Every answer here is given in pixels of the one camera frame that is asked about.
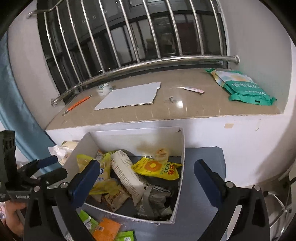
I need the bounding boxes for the small metal keys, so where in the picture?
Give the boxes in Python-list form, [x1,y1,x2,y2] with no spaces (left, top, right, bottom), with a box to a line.
[164,96,176,103]

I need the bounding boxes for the grey green snack bag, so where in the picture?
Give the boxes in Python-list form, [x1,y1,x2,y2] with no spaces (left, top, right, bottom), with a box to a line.
[135,185,173,220]

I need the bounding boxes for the orange cracker packet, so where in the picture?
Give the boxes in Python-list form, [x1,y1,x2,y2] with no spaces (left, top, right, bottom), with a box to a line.
[92,217,121,241]

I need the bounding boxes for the cream plastic bag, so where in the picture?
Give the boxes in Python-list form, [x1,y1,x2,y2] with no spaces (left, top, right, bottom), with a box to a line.
[48,141,78,166]

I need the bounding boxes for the green seaweed snack packet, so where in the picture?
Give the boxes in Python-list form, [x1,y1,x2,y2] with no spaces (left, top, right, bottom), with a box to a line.
[114,230,134,241]

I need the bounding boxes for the white snack bag black text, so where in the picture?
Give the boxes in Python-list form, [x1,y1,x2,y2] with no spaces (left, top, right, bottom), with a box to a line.
[111,150,150,206]

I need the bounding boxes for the green plastic bag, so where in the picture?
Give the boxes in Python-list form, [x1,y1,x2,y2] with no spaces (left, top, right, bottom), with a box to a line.
[205,68,276,106]

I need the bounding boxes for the blue curtain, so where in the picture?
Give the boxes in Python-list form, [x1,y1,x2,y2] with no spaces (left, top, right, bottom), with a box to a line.
[1,33,55,161]

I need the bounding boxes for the orange pen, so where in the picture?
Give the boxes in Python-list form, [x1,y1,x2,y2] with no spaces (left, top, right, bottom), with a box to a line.
[62,95,92,116]

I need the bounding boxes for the beige snack packet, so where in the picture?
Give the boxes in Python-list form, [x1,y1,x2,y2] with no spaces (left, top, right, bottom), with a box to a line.
[102,185,130,212]

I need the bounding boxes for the yellow chips bag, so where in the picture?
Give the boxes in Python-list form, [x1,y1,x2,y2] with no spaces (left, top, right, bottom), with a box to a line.
[76,152,121,195]

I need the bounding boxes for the round pastry packet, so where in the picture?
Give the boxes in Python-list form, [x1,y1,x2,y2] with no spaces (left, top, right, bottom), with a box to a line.
[154,148,170,162]

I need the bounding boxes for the metal chair frame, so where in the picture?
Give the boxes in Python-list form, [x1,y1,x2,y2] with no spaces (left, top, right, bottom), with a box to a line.
[262,173,295,240]

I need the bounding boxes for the steel window railing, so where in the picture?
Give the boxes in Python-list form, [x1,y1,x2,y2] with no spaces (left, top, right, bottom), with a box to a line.
[28,1,239,106]

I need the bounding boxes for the green white snack packet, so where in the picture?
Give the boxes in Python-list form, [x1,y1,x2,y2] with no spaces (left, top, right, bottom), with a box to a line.
[79,210,98,234]

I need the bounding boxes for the yellow sunflower seed bag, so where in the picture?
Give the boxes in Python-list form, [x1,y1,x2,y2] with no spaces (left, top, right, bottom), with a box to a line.
[132,157,182,181]

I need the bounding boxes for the white cardboard sheet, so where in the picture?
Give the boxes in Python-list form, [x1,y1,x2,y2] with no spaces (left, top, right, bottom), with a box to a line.
[94,82,161,110]

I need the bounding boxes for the white cardboard box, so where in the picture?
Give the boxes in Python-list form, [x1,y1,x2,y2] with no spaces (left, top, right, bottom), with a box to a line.
[60,126,186,225]

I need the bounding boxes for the left hand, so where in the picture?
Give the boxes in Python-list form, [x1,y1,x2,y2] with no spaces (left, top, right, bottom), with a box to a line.
[5,200,26,237]

